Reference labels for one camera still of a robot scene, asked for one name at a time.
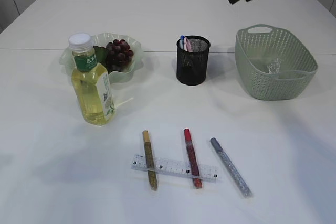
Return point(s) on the clear plastic sheet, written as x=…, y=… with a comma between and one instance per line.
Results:
x=274, y=66

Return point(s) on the pink handled scissors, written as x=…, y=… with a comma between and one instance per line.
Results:
x=187, y=45

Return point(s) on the blue handled scissors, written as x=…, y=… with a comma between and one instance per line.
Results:
x=181, y=42

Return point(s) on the purple grape bunch with leaf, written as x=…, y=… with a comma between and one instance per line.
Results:
x=115, y=56

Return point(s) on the green tea bottle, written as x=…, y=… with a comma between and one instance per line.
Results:
x=90, y=81

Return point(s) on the green woven plastic basket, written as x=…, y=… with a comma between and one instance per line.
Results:
x=254, y=50

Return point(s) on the black mesh pen holder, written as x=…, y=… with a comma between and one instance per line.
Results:
x=191, y=67

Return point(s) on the clear plastic ruler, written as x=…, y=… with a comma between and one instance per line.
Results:
x=176, y=168

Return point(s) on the pale green wavy plate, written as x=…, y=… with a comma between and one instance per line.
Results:
x=103, y=39

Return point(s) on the gold glitter pen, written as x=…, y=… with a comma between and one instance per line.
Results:
x=149, y=161

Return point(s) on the silver glitter pen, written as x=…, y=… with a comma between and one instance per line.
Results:
x=233, y=171

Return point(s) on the red glitter pen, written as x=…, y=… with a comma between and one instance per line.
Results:
x=192, y=159

